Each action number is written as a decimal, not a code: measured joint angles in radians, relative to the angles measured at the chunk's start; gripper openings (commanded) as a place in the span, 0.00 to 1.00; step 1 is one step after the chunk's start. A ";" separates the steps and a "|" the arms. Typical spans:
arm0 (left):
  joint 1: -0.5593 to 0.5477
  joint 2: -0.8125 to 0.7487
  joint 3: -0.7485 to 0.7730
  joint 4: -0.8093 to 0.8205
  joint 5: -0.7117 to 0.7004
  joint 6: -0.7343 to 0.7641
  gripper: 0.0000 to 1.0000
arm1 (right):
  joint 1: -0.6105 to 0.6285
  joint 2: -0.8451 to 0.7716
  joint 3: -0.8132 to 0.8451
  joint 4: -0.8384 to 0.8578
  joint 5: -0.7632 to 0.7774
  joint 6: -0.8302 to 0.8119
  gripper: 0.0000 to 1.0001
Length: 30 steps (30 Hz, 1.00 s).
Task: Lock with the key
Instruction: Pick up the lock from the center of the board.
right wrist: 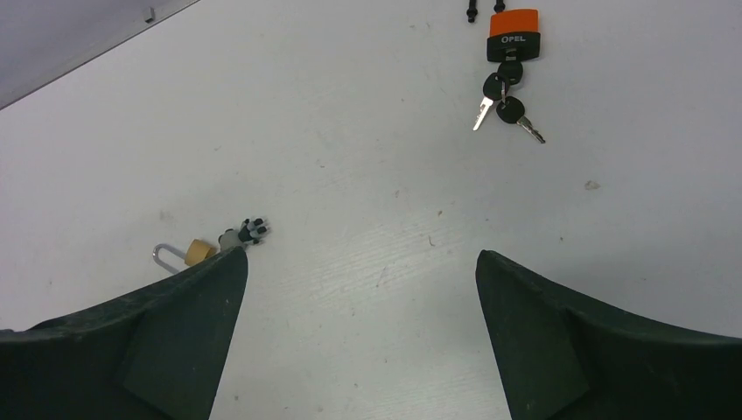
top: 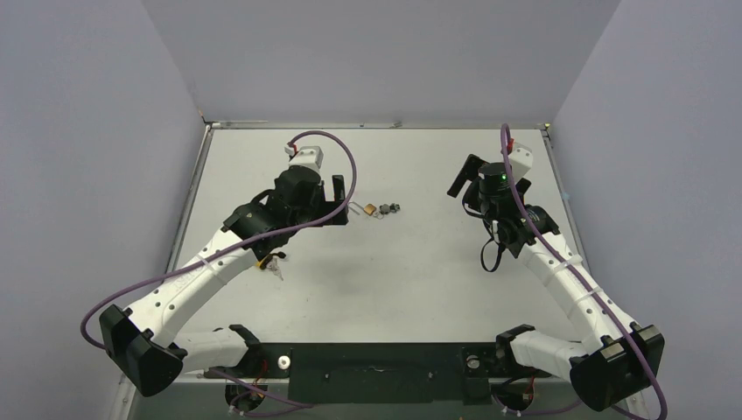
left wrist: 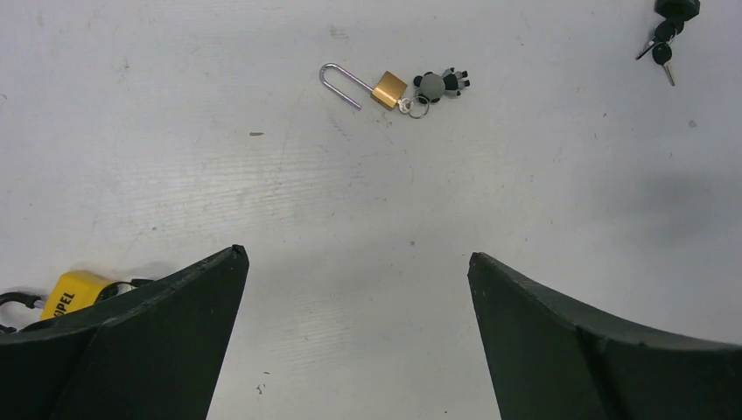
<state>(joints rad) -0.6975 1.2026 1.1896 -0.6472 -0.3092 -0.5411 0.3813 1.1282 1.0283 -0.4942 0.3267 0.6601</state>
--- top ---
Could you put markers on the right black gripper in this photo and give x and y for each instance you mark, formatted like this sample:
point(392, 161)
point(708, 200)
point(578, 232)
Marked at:
point(468, 180)

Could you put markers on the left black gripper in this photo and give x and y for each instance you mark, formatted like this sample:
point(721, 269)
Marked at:
point(326, 206)

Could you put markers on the brass padlock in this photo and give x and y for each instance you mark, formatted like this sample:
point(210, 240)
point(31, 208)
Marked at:
point(368, 209)

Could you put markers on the brass padlock key bunch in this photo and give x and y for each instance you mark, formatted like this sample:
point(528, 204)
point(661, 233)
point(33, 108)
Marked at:
point(386, 209)

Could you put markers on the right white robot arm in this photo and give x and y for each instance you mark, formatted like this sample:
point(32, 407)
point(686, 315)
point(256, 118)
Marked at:
point(613, 357)

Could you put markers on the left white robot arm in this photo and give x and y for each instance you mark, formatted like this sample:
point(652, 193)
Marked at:
point(145, 339)

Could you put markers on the yellow padlock key bunch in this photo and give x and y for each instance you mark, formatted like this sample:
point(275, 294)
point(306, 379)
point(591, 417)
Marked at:
point(273, 267)

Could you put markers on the yellow padlock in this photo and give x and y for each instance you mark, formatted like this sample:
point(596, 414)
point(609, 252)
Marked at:
point(274, 255)

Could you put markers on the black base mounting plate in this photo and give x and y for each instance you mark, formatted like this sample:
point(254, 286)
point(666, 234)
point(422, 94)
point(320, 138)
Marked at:
point(327, 373)

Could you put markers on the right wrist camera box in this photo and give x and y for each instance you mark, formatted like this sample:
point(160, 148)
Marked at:
point(520, 158)

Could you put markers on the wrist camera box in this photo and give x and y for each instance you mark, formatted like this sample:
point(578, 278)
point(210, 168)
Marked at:
point(310, 157)
point(520, 158)

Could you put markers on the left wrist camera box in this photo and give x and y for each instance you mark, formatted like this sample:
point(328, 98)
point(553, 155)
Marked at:
point(310, 157)

